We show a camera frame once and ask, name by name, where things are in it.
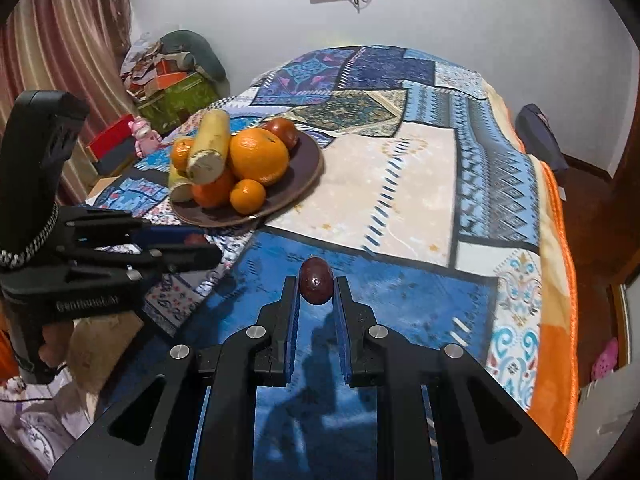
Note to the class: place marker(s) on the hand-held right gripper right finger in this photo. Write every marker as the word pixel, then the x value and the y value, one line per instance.
pixel 342 330

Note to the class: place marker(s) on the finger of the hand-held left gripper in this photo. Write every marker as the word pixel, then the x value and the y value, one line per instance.
pixel 190 259
pixel 165 236

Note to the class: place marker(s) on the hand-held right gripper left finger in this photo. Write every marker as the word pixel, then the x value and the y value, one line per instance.
pixel 292 330

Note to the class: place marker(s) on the yellow banana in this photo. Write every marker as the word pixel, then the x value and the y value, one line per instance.
pixel 180 187

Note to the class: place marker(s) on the dark purple passion fruit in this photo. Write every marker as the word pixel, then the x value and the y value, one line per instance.
pixel 315 280

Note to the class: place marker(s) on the red tomato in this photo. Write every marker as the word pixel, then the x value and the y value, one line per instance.
pixel 212 192
pixel 282 130

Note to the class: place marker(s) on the small mandarin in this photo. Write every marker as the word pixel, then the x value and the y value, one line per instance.
pixel 247 196

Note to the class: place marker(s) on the dark brown round plate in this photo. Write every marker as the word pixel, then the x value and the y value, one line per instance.
pixel 295 175

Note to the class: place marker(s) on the person's left hand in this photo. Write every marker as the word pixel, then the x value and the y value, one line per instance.
pixel 55 342

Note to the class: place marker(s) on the red box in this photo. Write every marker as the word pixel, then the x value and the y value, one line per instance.
pixel 112 142

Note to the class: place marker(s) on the large orange with sticker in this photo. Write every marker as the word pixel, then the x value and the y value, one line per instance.
pixel 182 152
pixel 257 155

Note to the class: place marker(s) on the pink plush toy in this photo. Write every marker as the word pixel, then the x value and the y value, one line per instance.
pixel 145 135

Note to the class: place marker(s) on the striped pink curtain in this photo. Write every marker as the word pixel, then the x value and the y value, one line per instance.
pixel 75 35

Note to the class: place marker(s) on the green box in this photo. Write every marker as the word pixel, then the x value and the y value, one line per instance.
pixel 185 97

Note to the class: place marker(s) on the orange box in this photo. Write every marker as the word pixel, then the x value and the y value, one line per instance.
pixel 167 80

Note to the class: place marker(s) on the patterned patchwork blanket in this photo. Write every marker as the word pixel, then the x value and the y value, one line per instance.
pixel 410 185

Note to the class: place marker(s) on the grey-green cushion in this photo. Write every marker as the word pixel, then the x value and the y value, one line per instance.
pixel 200 47

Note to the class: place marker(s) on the white floral cloth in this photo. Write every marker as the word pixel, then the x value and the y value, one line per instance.
pixel 35 435

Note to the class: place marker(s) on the pink slipper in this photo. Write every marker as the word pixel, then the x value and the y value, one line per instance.
pixel 605 360

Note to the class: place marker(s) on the dark blue bag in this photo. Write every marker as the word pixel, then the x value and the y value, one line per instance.
pixel 540 135

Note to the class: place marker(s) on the brown wooden door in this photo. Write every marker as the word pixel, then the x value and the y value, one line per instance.
pixel 627 220

